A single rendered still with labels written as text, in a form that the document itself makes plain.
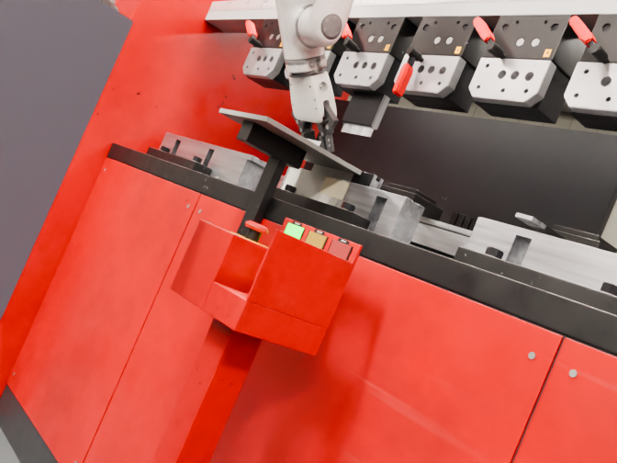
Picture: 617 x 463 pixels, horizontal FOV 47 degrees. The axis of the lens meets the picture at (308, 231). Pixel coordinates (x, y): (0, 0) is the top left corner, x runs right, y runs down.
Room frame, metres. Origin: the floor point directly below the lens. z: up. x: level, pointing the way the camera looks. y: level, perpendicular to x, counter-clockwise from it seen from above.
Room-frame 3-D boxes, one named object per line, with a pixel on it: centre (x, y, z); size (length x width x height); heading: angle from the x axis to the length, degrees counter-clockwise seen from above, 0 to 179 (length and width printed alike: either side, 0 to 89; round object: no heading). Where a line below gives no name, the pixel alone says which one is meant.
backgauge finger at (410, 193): (1.64, -0.14, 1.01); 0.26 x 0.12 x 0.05; 129
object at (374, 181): (1.52, -0.03, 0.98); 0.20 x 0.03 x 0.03; 39
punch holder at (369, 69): (1.56, 0.01, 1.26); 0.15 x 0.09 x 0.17; 39
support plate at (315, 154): (1.45, 0.11, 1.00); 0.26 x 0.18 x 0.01; 129
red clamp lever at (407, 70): (1.38, -0.06, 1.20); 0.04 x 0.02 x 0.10; 129
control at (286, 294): (1.09, 0.04, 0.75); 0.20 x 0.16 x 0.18; 39
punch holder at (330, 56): (1.71, 0.13, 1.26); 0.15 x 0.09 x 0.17; 39
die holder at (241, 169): (1.97, 0.34, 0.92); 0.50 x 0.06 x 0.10; 39
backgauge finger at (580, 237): (1.28, -0.43, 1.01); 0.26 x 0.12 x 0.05; 129
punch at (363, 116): (1.54, -0.01, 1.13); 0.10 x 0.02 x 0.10; 39
